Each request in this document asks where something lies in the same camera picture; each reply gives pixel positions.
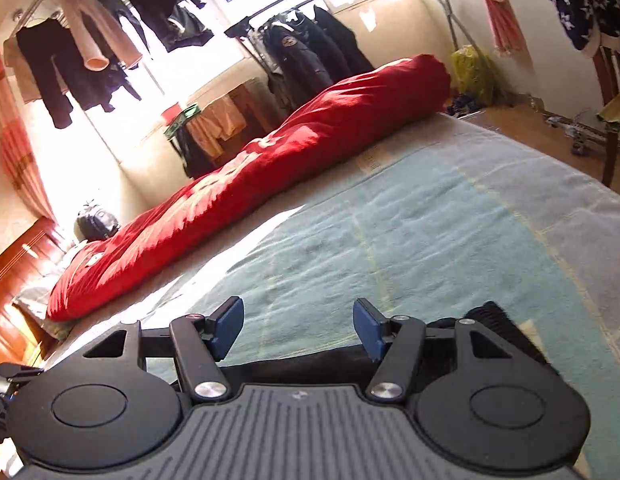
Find grey backpack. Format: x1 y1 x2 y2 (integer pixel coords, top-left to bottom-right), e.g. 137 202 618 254
74 205 120 242

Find olive hanging cloth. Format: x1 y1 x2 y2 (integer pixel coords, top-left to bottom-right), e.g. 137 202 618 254
267 70 291 107

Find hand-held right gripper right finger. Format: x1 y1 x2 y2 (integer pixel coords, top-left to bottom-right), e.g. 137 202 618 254
353 297 536 406

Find wooden chair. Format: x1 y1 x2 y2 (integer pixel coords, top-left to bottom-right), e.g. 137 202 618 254
590 45 620 188

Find black jacket with badge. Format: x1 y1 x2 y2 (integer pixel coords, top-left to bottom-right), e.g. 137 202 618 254
262 20 335 106

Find dark hanging jacket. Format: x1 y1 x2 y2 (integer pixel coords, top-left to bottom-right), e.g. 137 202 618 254
312 5 375 81

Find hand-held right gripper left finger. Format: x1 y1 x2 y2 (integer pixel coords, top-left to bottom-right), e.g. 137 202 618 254
64 296 245 406

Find wooden headboard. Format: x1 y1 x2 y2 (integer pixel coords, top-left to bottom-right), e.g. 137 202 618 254
0 216 65 366

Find yellow green cloth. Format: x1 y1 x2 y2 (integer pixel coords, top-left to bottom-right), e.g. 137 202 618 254
597 95 620 133

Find peach hanging sweater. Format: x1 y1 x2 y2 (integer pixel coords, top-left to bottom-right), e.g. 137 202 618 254
52 0 143 72

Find grey pillow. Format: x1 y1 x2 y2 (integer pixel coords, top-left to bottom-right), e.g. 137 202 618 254
12 240 90 341

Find orange hanging cloth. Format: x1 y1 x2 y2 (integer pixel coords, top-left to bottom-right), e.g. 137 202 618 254
185 112 225 161
205 97 248 141

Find black hanging jacket grey lining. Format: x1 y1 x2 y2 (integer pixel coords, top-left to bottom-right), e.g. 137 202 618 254
107 0 215 53

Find blue shoes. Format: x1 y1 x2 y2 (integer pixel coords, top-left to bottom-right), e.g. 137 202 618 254
447 94 480 117

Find black pants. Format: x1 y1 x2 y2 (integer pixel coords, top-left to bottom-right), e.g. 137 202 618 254
140 301 563 406

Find bed with green plaid sheet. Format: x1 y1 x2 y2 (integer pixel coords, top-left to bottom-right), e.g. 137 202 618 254
40 112 620 480

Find wooden cabinet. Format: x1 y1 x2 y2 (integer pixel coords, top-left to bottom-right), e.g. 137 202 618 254
227 80 278 136

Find yellow plastic bag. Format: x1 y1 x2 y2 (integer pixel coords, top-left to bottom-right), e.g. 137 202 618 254
450 45 496 106

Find metal wheeled frame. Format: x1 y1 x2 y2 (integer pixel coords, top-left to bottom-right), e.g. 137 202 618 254
546 115 611 157

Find black hanging garment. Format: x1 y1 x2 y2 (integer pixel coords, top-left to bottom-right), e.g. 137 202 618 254
82 0 143 112

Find beige hanging garment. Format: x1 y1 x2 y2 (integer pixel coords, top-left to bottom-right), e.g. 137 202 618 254
2 35 40 103

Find red quilt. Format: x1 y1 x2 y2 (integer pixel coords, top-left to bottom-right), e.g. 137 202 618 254
47 54 451 322

